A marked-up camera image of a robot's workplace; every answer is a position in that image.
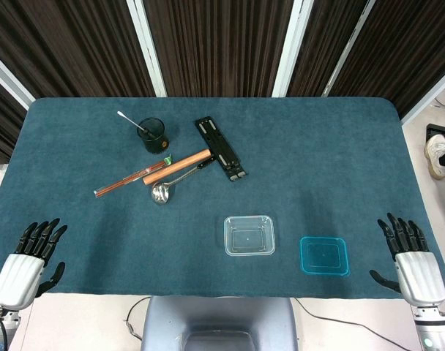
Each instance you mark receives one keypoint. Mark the black mesh pen cup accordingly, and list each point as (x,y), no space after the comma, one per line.
(156,144)

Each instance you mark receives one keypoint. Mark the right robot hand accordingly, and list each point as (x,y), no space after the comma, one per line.
(420,274)

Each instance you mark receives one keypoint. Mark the black floor tray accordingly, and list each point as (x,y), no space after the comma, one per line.
(442,132)

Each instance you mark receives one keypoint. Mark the black hinged clamp tool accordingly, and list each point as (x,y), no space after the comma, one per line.
(219,146)

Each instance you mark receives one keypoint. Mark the blue translucent plastic lid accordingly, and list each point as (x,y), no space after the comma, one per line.
(324,256)

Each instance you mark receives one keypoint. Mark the packaged red-brown chopsticks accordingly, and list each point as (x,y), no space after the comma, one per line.
(120,183)

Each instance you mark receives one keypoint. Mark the dark brown screen panel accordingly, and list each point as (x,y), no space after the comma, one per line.
(219,44)
(325,36)
(3,120)
(409,44)
(61,44)

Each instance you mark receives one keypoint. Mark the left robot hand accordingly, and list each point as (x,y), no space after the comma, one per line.
(17,274)

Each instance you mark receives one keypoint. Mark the wooden rolling pin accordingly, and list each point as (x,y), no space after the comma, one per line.
(175,167)

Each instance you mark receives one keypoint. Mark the steel ladle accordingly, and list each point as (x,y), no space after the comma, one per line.
(160,194)

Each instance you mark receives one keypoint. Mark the white screen frame post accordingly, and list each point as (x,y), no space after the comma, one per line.
(145,44)
(292,44)
(348,47)
(10,80)
(431,95)

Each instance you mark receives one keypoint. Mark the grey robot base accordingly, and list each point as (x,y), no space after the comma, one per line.
(219,314)

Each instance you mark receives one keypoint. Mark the clear plastic food container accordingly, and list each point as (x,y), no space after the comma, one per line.
(249,237)

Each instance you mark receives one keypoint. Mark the blue table cloth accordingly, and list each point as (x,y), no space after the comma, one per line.
(98,237)

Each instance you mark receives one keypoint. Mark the white sneaker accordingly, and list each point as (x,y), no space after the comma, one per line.
(436,153)

